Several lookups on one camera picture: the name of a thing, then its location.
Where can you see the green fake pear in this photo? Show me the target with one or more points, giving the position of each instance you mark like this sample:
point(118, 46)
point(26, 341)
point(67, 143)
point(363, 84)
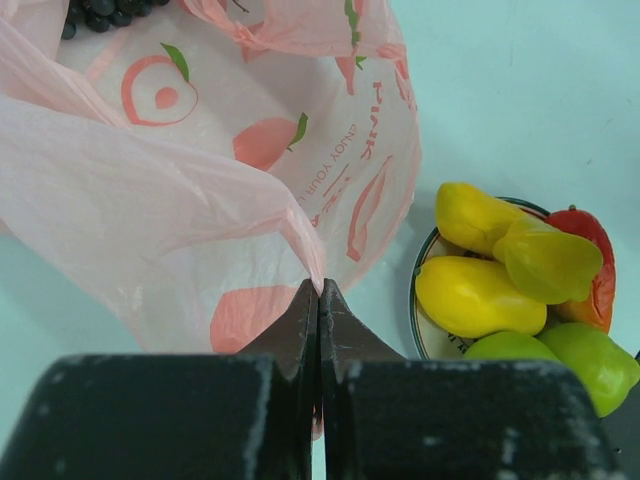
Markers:
point(607, 371)

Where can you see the green fake apple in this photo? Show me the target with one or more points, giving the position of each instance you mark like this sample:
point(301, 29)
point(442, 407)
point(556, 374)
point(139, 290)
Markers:
point(508, 345)

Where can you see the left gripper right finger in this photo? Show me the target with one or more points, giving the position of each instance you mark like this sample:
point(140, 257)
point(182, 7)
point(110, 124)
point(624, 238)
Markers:
point(387, 417)

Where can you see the red fake fruit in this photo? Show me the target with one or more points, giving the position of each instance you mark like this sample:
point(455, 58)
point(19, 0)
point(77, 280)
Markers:
point(597, 309)

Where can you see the yellow fake fruit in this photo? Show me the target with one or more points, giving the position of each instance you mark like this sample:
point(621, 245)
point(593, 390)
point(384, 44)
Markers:
point(473, 298)

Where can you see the yellow fake banana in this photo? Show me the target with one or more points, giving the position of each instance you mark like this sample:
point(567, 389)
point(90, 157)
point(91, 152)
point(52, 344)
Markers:
point(547, 264)

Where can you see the black fake grapes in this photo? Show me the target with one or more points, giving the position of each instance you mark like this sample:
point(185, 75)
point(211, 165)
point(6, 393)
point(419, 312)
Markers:
point(99, 16)

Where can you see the pink plastic bag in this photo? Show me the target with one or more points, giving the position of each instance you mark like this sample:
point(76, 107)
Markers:
point(189, 170)

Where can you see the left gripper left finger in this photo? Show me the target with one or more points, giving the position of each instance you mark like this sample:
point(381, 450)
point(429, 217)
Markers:
point(176, 416)

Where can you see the white printed plate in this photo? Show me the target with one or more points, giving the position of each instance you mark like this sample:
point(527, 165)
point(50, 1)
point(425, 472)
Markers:
point(433, 342)

